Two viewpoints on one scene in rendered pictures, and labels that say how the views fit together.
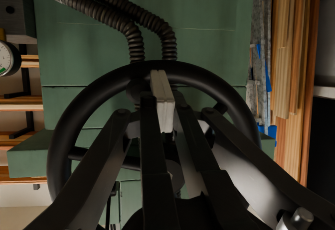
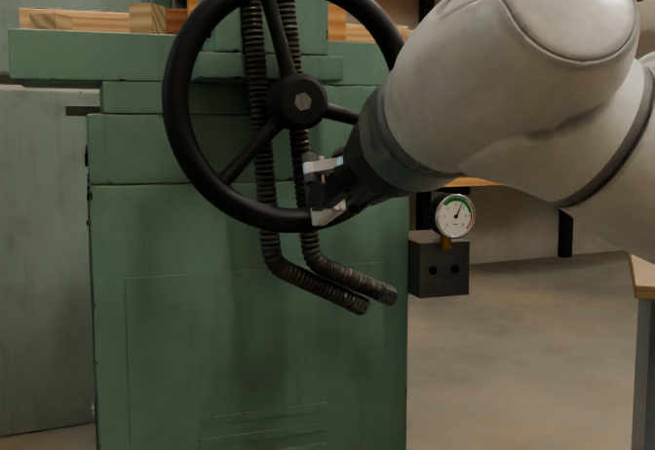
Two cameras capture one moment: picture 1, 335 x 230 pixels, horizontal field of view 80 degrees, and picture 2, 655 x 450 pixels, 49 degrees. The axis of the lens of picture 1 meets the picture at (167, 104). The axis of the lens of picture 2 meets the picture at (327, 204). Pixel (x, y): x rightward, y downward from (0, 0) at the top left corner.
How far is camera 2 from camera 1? 0.58 m
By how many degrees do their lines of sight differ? 31
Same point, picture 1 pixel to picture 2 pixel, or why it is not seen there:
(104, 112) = (331, 139)
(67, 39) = (373, 242)
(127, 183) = (319, 51)
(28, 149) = not seen: hidden behind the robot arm
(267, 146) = (26, 62)
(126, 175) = (320, 63)
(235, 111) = (213, 176)
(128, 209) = (318, 9)
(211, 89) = (246, 203)
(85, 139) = (359, 98)
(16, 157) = not seen: hidden behind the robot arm
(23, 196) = not seen: outside the picture
